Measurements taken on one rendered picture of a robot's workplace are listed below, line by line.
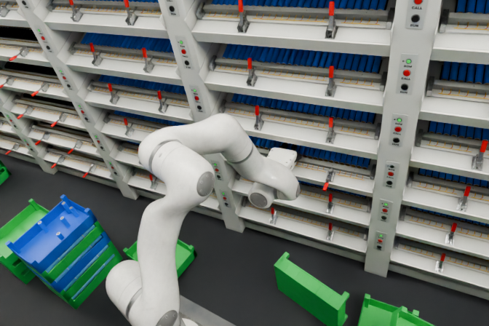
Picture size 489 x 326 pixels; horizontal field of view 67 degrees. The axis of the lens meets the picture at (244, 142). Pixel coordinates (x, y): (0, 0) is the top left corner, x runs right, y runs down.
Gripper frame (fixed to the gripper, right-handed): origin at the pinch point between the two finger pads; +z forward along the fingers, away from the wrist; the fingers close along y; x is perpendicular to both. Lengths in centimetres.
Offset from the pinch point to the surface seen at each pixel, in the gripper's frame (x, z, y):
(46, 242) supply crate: 35, -52, 95
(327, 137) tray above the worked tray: -12.7, -8.7, -16.5
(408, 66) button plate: -42, -14, -38
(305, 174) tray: 8.0, -4.9, -7.7
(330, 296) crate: 45, -28, -24
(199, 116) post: -13.3, -7.9, 33.3
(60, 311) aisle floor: 69, -63, 92
